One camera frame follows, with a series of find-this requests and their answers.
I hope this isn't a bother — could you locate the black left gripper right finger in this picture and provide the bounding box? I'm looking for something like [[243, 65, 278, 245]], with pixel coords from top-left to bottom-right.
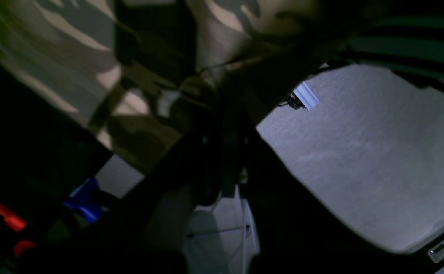
[[241, 115, 444, 274]]

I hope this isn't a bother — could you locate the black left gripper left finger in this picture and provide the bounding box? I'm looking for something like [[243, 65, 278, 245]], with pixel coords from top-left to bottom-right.
[[17, 112, 222, 274]]

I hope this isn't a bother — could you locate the camouflage t-shirt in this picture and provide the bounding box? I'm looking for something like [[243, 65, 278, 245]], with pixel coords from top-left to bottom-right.
[[0, 0, 344, 175]]

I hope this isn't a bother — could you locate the blue clamp rear left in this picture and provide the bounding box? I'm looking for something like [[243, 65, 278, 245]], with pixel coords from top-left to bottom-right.
[[64, 177, 105, 223]]

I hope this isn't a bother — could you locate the orange clamp left rear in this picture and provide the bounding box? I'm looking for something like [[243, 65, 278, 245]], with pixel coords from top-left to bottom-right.
[[0, 202, 37, 258]]

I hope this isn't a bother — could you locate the black cable bundle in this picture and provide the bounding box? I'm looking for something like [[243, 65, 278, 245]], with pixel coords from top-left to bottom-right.
[[279, 93, 302, 110]]

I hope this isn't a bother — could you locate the aluminium frame post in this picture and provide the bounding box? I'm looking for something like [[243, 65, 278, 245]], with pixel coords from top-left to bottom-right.
[[293, 81, 320, 111]]

